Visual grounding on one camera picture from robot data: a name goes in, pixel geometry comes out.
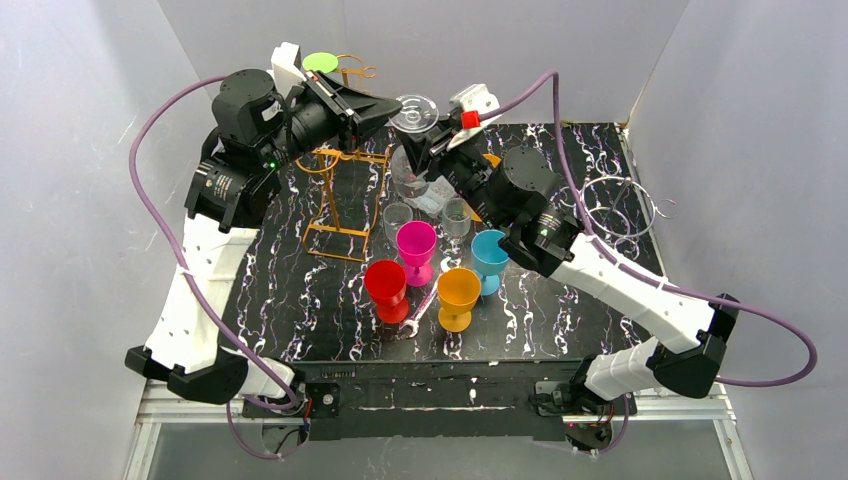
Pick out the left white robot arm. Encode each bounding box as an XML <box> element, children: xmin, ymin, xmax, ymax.
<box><xmin>124</xmin><ymin>42</ymin><xmax>401</xmax><ymax>411</ymax></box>

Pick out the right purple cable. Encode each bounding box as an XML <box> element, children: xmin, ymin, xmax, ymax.
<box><xmin>476</xmin><ymin>70</ymin><xmax>819</xmax><ymax>461</ymax></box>

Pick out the clear plastic screw box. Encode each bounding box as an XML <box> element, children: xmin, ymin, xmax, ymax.
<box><xmin>405</xmin><ymin>177</ymin><xmax>457</xmax><ymax>218</ymax></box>

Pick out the clear tumbler glass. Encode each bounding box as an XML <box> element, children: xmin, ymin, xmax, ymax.
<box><xmin>382</xmin><ymin>202</ymin><xmax>413</xmax><ymax>245</ymax></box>

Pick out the silver combination wrench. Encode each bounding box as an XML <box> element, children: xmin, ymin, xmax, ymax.
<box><xmin>399</xmin><ymin>258</ymin><xmax>461</xmax><ymax>339</ymax></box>

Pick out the gold wire glass rack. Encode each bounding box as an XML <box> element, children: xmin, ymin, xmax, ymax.
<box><xmin>291</xmin><ymin>54</ymin><xmax>392</xmax><ymax>264</ymax></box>

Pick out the clear wine glass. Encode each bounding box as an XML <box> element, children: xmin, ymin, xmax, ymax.
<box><xmin>389</xmin><ymin>94</ymin><xmax>439</xmax><ymax>199</ymax></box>

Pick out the silver wire glass rack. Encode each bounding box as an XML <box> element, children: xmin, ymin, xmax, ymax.
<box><xmin>578</xmin><ymin>175</ymin><xmax>679</xmax><ymax>241</ymax></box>

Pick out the purple cable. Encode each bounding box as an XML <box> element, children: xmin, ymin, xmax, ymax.
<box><xmin>128</xmin><ymin>74</ymin><xmax>309</xmax><ymax>461</ymax></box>
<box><xmin>476</xmin><ymin>70</ymin><xmax>819</xmax><ymax>461</ymax></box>

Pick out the red wine glass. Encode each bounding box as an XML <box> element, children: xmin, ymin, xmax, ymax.
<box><xmin>364</xmin><ymin>260</ymin><xmax>409</xmax><ymax>324</ymax></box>

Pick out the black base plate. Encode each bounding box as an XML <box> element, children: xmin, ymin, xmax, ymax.
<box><xmin>240</xmin><ymin>360</ymin><xmax>637</xmax><ymax>448</ymax></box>

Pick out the green wine glass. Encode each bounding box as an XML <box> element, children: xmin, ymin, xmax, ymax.
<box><xmin>302</xmin><ymin>52</ymin><xmax>339</xmax><ymax>73</ymax></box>

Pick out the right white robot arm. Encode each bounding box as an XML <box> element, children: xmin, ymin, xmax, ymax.
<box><xmin>392</xmin><ymin>84</ymin><xmax>737</xmax><ymax>407</ymax></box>

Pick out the blue wine glass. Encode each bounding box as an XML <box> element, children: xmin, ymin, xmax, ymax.
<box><xmin>471</xmin><ymin>229</ymin><xmax>510</xmax><ymax>296</ymax></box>

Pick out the orange glass yellow foot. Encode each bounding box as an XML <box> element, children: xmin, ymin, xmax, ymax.
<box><xmin>437</xmin><ymin>267</ymin><xmax>482</xmax><ymax>333</ymax></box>

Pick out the orange glass yellow base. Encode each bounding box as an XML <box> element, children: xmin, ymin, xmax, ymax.
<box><xmin>471</xmin><ymin>153</ymin><xmax>501</xmax><ymax>223</ymax></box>

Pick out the pink wine glass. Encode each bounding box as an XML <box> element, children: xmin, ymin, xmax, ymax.
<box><xmin>396</xmin><ymin>221</ymin><xmax>438</xmax><ymax>287</ymax></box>

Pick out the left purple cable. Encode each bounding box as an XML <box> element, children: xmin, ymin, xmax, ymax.
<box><xmin>128</xmin><ymin>74</ymin><xmax>309</xmax><ymax>461</ymax></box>

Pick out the clear stemless glass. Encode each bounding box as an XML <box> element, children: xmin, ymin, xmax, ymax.
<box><xmin>441</xmin><ymin>198</ymin><xmax>472</xmax><ymax>243</ymax></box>

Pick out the aluminium frame rail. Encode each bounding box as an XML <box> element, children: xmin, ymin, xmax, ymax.
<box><xmin>124</xmin><ymin>192</ymin><xmax>753</xmax><ymax>480</ymax></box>

